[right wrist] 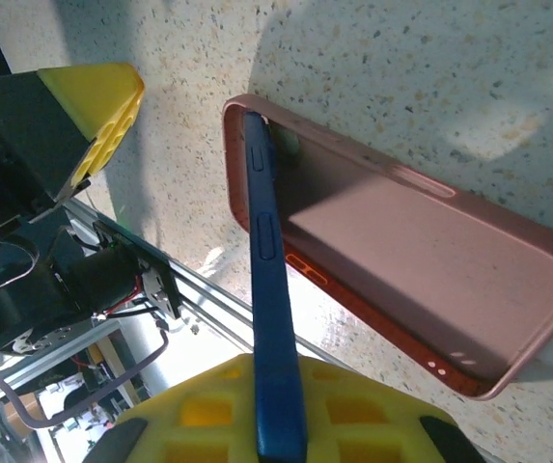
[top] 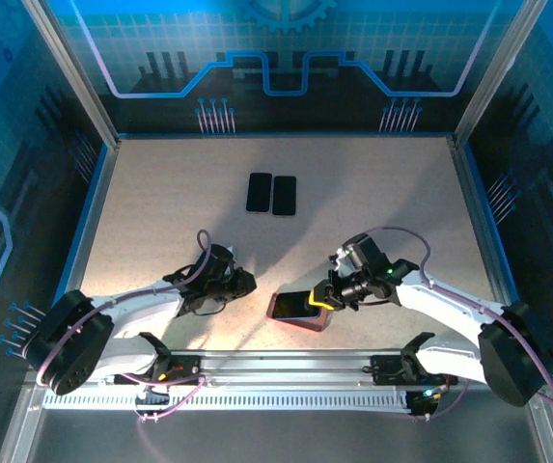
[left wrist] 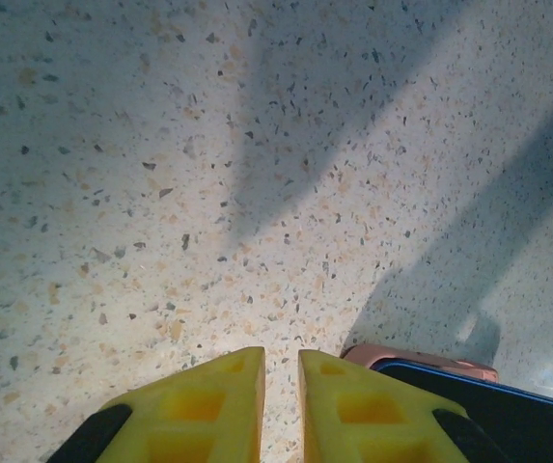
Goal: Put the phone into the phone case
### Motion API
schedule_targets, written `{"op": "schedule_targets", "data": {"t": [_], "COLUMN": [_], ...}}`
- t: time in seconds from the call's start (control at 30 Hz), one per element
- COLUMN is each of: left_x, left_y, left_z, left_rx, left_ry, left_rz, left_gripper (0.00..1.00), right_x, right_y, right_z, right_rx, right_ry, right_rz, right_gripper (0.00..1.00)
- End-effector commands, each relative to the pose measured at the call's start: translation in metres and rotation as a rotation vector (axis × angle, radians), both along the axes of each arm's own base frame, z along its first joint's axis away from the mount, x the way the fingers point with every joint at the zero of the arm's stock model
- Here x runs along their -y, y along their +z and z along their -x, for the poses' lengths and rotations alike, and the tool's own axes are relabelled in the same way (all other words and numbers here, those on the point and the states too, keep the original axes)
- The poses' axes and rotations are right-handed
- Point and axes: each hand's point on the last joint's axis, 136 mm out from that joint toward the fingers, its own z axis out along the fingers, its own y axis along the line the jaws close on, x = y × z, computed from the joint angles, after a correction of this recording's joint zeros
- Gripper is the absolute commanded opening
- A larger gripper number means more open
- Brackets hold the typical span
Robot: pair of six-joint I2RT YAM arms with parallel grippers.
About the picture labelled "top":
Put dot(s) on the aluminium mounting rail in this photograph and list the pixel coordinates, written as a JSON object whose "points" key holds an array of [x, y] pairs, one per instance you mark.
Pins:
{"points": [[281, 366]]}

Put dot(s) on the grey metal front tray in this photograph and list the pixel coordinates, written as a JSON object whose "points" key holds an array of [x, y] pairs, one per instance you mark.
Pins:
{"points": [[281, 434]]}

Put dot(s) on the black phone with pink edge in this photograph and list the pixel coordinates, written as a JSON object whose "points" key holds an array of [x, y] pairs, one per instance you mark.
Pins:
{"points": [[259, 193]]}

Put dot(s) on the aluminium table side rail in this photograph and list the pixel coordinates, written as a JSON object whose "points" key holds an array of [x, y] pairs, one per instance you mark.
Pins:
{"points": [[93, 207], [472, 193]]}

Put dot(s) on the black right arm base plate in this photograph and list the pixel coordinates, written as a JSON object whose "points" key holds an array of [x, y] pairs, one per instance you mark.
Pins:
{"points": [[382, 371]]}

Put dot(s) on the red phone case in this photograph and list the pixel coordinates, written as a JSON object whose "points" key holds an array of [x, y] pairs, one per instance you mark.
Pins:
{"points": [[305, 325]]}

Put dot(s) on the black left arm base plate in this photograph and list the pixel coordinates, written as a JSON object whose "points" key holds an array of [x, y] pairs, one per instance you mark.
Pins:
{"points": [[189, 369]]}

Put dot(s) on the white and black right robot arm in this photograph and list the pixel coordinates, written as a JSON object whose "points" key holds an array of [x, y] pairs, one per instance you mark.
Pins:
{"points": [[440, 299]]}

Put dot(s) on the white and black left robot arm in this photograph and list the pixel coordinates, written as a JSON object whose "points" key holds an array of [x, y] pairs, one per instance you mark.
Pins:
{"points": [[136, 304]]}

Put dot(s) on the aluminium frame post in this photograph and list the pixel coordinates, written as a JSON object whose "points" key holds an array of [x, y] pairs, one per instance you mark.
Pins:
{"points": [[498, 72], [84, 91]]}

